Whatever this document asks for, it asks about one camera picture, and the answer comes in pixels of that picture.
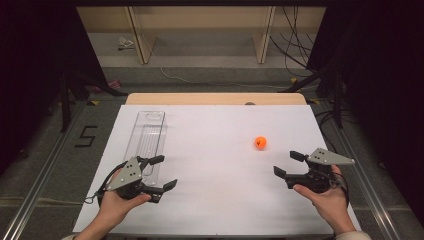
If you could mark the white crumpled scrap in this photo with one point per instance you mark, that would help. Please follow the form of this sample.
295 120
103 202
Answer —
126 42

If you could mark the black metal stand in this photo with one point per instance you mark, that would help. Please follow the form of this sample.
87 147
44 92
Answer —
66 100
338 100

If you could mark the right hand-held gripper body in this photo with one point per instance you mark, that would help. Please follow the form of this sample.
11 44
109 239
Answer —
321 176

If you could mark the metal floor rail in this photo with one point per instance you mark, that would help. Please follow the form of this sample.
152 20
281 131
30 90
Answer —
36 186
370 186

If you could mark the clear plastic tray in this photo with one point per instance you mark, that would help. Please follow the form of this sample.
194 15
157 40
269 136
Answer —
148 136

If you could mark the person's left hand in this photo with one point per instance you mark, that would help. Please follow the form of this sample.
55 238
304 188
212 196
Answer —
115 208

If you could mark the beige wooden shelf unit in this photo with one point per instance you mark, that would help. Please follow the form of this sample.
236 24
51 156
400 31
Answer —
200 20

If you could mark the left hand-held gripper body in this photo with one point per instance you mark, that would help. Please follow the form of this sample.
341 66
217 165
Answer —
128 175

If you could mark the yellow tape piece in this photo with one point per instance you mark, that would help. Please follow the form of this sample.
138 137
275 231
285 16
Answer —
313 101
293 80
94 102

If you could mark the white board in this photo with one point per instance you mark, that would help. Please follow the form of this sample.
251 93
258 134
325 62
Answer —
216 186

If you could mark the wooden table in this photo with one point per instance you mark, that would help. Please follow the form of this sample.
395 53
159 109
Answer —
213 99

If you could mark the black curtain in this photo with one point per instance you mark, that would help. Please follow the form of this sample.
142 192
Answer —
33 66
383 83

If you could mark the pink object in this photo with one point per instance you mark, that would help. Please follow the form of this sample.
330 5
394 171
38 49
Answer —
112 85

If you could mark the person's right hand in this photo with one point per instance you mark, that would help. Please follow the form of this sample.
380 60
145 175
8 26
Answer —
333 206

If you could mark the orange ball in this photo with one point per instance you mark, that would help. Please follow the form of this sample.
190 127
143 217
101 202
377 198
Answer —
260 142

